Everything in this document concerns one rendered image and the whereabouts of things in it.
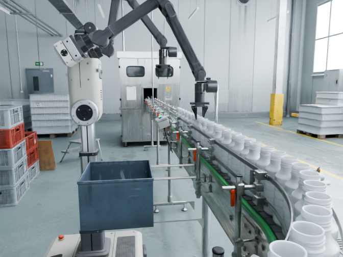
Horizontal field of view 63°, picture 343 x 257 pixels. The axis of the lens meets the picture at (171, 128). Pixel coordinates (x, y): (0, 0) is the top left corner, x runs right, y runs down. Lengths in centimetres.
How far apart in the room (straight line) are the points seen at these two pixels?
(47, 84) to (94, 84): 1053
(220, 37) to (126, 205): 1153
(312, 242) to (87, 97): 148
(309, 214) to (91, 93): 143
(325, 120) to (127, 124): 494
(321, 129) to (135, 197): 713
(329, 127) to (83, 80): 717
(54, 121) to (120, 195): 695
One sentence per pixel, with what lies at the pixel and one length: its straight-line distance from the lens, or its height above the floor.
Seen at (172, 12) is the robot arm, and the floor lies 171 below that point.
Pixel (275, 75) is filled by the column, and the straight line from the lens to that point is 1058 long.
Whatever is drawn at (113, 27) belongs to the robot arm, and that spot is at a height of 164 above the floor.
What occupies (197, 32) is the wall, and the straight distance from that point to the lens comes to 1226.
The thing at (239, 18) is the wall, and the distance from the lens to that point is 1289.
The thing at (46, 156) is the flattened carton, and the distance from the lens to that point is 493.
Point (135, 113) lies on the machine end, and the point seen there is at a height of 75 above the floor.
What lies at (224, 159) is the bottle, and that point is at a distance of 109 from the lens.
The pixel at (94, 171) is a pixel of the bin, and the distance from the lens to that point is 152.
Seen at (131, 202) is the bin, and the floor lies 85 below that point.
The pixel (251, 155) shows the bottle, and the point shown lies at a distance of 87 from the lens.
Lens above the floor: 133
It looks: 8 degrees down
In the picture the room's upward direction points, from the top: straight up
